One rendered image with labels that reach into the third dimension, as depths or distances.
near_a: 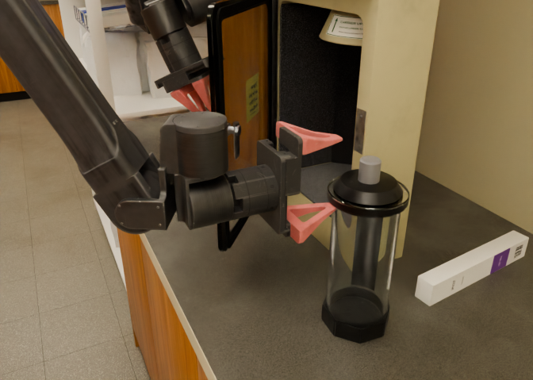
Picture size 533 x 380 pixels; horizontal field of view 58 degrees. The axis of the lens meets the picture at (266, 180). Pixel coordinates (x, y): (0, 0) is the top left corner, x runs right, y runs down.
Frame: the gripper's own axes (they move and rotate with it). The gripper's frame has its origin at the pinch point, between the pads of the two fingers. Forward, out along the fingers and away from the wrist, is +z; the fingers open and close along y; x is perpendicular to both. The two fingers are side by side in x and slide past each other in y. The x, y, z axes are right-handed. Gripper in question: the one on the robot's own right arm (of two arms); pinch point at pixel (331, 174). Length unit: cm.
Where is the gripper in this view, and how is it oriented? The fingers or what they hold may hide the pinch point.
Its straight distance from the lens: 62.7
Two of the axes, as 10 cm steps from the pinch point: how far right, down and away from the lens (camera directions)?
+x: -4.4, -3.9, 8.1
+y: 0.1, -9.0, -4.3
